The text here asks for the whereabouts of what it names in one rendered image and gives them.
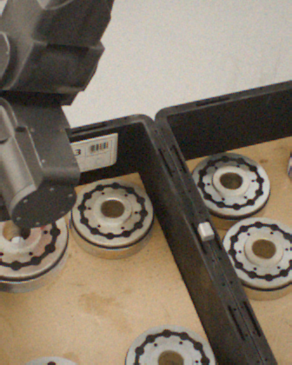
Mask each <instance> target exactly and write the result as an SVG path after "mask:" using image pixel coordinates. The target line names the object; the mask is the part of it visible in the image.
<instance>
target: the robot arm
mask: <svg viewBox="0 0 292 365"><path fill-rule="evenodd" d="M114 2H115V0H7V2H6V4H5V5H4V8H3V11H2V14H1V16H0V222H6V221H9V220H12V222H13V223H14V224H15V225H16V226H17V227H19V228H23V229H37V228H40V230H43V229H44V228H45V227H46V226H47V225H49V224H52V223H53V222H56V221H58V220H60V219H61V218H63V217H64V216H65V215H66V214H67V213H68V212H69V211H70V210H71V209H73V208H74V206H75V204H76V200H77V194H76V191H75V187H76V185H77V184H78V182H79V180H80V168H79V165H78V162H77V160H76V157H75V155H74V152H73V150H72V148H71V146H70V142H69V139H68V137H67V135H66V133H67V132H68V131H69V129H70V124H69V122H68V120H67V118H66V116H65V114H64V110H63V107H62V106H71V104H72V103H73V102H74V100H75V99H76V97H77V95H78V94H79V93H80V92H84V91H85V90H86V89H87V87H88V86H89V84H90V82H91V80H92V77H93V76H94V74H95V73H96V70H97V66H98V62H99V60H100V58H101V56H102V54H103V53H104V51H105V47H104V46H103V44H102V42H101V39H102V37H103V34H104V32H105V31H106V29H107V27H108V25H109V23H110V21H111V18H112V16H111V12H112V9H113V5H114Z"/></svg>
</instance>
